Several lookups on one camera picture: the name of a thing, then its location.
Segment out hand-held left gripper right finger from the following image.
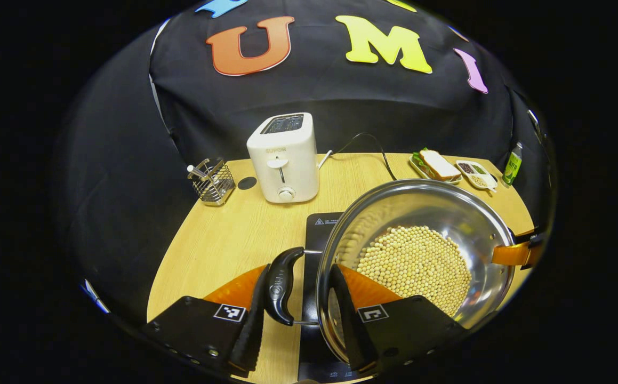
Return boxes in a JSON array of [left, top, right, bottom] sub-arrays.
[[329, 263, 468, 374]]

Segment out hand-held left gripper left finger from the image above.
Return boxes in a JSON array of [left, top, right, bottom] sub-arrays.
[[141, 263, 271, 377]]

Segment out black induction cooktop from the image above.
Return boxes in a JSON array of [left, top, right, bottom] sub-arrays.
[[298, 212, 380, 384]]

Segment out stainless steel pot black handles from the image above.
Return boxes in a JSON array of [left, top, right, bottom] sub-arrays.
[[263, 178, 518, 370]]

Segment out pile of soybeans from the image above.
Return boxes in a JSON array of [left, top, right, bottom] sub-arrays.
[[355, 225, 473, 317]]

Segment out white divided bean tray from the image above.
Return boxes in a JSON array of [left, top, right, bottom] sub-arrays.
[[455, 159, 499, 193]]

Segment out green tea bottle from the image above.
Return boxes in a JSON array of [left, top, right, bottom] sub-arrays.
[[502, 141, 524, 188]]

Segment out sandwich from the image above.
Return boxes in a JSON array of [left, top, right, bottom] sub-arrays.
[[419, 149, 462, 182]]

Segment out white sandwich plate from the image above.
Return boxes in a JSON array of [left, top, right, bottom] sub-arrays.
[[408, 151, 464, 187]]

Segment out white toaster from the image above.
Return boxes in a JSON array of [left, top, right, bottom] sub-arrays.
[[246, 112, 320, 205]]

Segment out metal wire utensil holder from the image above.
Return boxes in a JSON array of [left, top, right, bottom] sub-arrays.
[[187, 157, 237, 207]]

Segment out black power cable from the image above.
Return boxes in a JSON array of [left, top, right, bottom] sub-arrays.
[[329, 132, 398, 182]]

